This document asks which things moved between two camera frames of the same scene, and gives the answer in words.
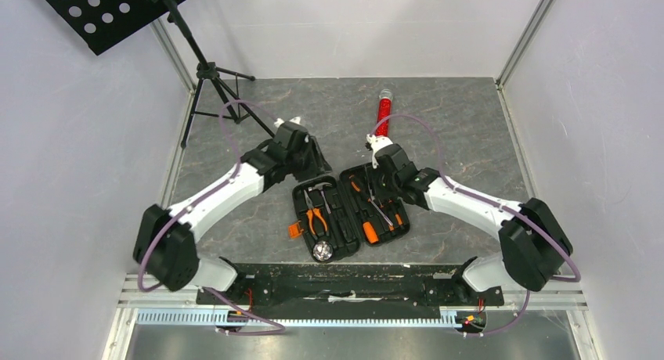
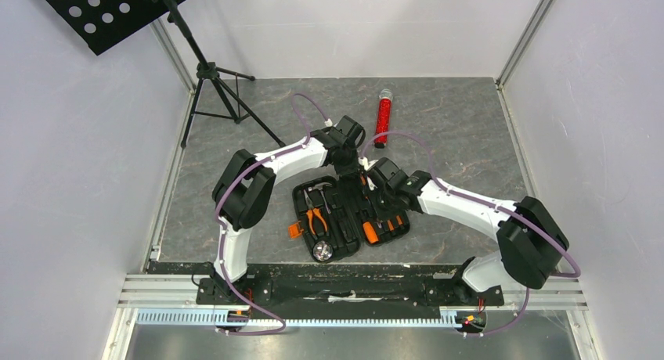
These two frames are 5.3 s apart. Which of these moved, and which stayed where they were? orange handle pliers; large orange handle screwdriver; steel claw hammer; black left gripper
Moved: black left gripper
Stayed: large orange handle screwdriver; orange handle pliers; steel claw hammer
